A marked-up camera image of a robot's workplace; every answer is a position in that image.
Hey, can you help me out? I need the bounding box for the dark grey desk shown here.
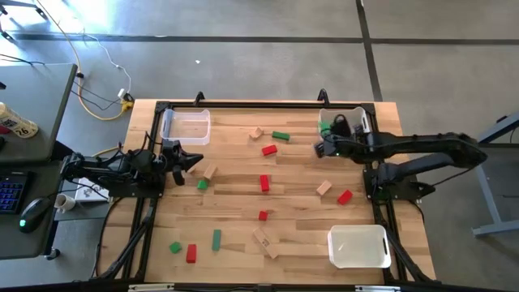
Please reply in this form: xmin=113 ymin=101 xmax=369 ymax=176
xmin=0 ymin=62 xmax=79 ymax=164

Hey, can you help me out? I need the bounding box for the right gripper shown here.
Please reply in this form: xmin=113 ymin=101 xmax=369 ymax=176
xmin=315 ymin=114 xmax=366 ymax=160

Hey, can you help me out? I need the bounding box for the white plastic handled bin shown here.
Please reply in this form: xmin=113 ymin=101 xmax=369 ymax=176
xmin=317 ymin=105 xmax=371 ymax=145
xmin=327 ymin=224 xmax=392 ymax=270

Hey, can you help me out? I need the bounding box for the backlit black keyboard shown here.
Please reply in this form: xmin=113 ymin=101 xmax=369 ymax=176
xmin=0 ymin=172 xmax=29 ymax=215

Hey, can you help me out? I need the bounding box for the black aluminium table frame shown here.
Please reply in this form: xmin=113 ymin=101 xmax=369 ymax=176
xmin=89 ymin=99 xmax=435 ymax=285

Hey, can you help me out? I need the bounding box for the silver metal bracket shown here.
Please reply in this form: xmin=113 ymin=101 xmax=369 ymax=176
xmin=128 ymin=283 xmax=175 ymax=292
xmin=355 ymin=285 xmax=401 ymax=292

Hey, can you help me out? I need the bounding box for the natural rectangular wooden block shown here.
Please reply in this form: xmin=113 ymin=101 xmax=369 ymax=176
xmin=315 ymin=179 xmax=333 ymax=197
xmin=202 ymin=163 xmax=219 ymax=182

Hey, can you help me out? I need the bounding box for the white printed box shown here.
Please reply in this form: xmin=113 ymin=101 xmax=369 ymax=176
xmin=75 ymin=177 xmax=111 ymax=203

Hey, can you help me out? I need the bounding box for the thin white cable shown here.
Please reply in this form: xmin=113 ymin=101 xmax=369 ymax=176
xmin=83 ymin=32 xmax=133 ymax=97

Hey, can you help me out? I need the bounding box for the black stand base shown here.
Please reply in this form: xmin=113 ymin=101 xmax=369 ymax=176
xmin=0 ymin=0 xmax=49 ymax=42

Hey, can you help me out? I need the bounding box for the clear plastic bin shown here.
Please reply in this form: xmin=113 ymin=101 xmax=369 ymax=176
xmin=159 ymin=108 xmax=212 ymax=147

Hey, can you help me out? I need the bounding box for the long natural wooden block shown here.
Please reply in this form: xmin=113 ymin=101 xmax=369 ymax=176
xmin=252 ymin=226 xmax=281 ymax=260

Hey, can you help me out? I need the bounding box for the cream bottle with number label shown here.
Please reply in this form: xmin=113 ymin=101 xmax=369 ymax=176
xmin=0 ymin=101 xmax=40 ymax=139

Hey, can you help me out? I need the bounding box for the white cup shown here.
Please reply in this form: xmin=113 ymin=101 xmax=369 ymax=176
xmin=54 ymin=193 xmax=77 ymax=214

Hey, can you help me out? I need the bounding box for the black computer mouse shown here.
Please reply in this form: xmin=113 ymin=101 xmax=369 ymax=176
xmin=19 ymin=197 xmax=52 ymax=234

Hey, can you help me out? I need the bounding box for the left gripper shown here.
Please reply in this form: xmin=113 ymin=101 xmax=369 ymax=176
xmin=161 ymin=139 xmax=204 ymax=187

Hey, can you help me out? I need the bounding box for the black floor cable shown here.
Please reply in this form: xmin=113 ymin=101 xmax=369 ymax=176
xmin=0 ymin=52 xmax=45 ymax=67
xmin=71 ymin=79 xmax=122 ymax=113

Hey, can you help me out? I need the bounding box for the grey metal side table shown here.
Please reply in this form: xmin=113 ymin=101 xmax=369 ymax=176
xmin=472 ymin=113 xmax=519 ymax=238

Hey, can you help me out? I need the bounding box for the black metal bar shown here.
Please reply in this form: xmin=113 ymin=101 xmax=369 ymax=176
xmin=52 ymin=140 xmax=76 ymax=163

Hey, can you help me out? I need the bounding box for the black desk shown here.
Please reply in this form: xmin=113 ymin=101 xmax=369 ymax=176
xmin=0 ymin=160 xmax=68 ymax=260

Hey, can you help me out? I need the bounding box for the yellow extension cable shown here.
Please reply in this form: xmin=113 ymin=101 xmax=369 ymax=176
xmin=34 ymin=0 xmax=135 ymax=122

